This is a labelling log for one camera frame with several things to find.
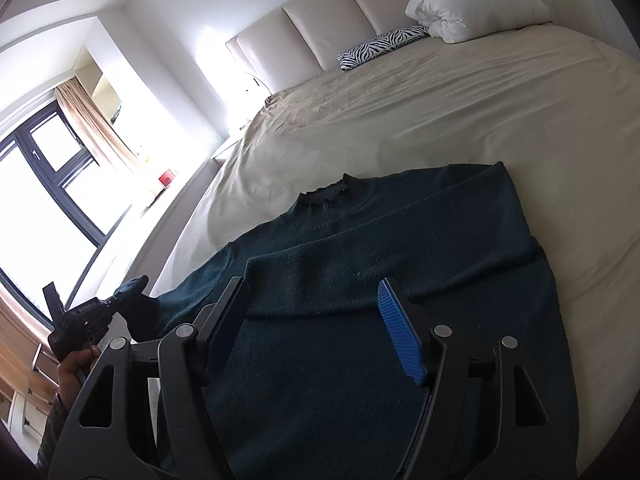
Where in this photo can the wall shelf niche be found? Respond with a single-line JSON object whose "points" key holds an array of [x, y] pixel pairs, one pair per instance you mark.
{"points": [[100, 85]]}

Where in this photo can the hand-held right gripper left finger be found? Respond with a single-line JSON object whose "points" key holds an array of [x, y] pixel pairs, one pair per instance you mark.
{"points": [[227, 325]]}

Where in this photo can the zebra print pillow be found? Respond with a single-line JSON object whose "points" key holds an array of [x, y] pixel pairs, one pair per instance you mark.
{"points": [[382, 45]]}

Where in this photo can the bed with beige sheet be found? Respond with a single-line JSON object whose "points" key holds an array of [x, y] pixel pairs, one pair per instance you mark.
{"points": [[400, 110]]}

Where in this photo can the person's left forearm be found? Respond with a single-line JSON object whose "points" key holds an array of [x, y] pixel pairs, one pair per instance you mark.
{"points": [[54, 435]]}

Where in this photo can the red box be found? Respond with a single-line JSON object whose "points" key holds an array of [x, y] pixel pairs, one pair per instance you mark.
{"points": [[167, 177]]}

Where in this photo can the dark teal knit sweater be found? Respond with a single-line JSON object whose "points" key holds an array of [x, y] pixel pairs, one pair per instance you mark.
{"points": [[325, 285]]}

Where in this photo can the beige curtain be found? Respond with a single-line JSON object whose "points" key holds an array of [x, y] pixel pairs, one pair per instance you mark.
{"points": [[95, 125]]}

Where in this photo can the white duvet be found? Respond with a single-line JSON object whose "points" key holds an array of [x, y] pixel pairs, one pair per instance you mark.
{"points": [[475, 12]]}

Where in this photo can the wooden furniture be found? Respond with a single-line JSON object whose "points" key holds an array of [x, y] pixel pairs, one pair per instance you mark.
{"points": [[22, 365]]}

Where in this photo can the person's left hand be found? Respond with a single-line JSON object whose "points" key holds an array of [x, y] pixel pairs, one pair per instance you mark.
{"points": [[70, 367]]}

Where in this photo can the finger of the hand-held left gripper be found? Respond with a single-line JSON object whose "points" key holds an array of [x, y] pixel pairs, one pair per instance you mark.
{"points": [[113, 302]]}

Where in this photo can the black framed window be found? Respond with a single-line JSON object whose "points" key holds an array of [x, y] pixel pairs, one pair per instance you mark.
{"points": [[45, 170]]}

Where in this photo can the cream padded headboard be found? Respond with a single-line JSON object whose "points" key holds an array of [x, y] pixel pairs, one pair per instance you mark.
{"points": [[310, 30]]}

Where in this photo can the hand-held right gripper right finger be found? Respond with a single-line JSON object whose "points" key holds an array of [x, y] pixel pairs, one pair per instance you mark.
{"points": [[400, 330]]}

